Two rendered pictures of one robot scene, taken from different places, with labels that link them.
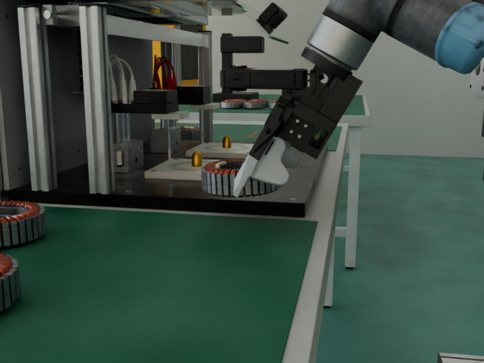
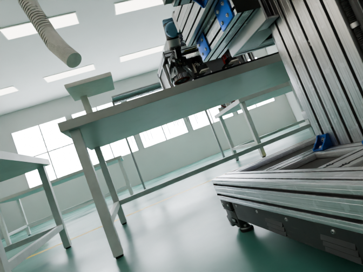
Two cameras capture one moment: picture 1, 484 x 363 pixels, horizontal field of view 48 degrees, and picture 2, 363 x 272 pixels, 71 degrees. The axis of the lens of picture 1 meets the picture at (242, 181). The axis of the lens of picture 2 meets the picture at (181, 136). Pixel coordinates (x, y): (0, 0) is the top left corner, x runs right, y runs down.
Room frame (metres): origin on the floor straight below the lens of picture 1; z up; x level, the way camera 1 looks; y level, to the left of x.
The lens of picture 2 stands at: (-0.02, -1.35, 0.37)
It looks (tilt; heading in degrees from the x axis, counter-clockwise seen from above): 4 degrees up; 65
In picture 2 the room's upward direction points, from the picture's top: 21 degrees counter-clockwise
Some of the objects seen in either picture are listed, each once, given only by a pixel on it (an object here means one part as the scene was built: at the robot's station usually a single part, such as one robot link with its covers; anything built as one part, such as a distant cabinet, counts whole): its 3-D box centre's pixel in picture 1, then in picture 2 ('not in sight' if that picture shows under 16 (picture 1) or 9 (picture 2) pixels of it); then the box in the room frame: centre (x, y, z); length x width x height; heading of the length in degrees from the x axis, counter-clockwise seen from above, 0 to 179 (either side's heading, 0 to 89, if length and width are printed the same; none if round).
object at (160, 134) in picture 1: (166, 139); not in sight; (1.28, 0.18, 0.80); 0.07 x 0.05 x 0.06; 168
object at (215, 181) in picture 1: (241, 176); (181, 78); (0.75, 0.00, 0.81); 0.11 x 0.11 x 0.04
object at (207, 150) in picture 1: (226, 150); not in sight; (1.25, 0.04, 0.78); 0.15 x 0.15 x 0.01; 78
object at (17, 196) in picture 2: not in sight; (72, 196); (-0.11, 3.73, 0.37); 2.10 x 0.90 x 0.75; 168
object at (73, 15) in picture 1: (75, 14); not in sight; (0.94, 0.27, 1.05); 0.06 x 0.04 x 0.04; 168
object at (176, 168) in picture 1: (196, 168); not in sight; (1.01, 0.08, 0.78); 0.15 x 0.15 x 0.01; 78
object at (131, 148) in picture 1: (124, 155); not in sight; (1.04, 0.23, 0.80); 0.07 x 0.05 x 0.06; 168
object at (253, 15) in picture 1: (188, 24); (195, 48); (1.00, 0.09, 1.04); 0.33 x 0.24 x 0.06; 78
